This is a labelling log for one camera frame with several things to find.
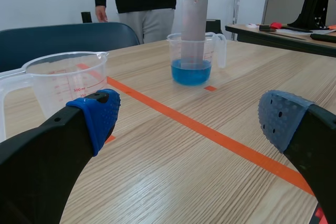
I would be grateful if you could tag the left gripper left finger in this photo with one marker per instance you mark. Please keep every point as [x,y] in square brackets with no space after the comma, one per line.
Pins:
[39,161]

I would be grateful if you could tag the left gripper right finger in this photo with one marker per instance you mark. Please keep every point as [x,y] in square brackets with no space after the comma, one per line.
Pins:
[309,140]

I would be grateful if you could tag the grey metal plate orange strip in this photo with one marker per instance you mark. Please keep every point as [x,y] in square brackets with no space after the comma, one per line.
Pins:
[194,24]

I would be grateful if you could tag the person's hand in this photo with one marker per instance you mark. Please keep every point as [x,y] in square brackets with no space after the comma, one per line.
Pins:
[101,14]

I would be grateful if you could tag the dark desk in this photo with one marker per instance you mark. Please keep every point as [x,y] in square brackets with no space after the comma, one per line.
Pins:
[283,39]

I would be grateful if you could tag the toy brick block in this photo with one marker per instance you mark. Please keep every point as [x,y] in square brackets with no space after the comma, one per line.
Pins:
[319,217]

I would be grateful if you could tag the empty clear plastic beaker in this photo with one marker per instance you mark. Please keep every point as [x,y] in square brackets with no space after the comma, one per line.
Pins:
[52,82]

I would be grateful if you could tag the clear beaker with blue liquid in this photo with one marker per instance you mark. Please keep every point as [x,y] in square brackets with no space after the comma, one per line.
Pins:
[191,75]

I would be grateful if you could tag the dark blue chair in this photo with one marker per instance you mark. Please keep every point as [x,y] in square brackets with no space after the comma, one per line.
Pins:
[65,43]

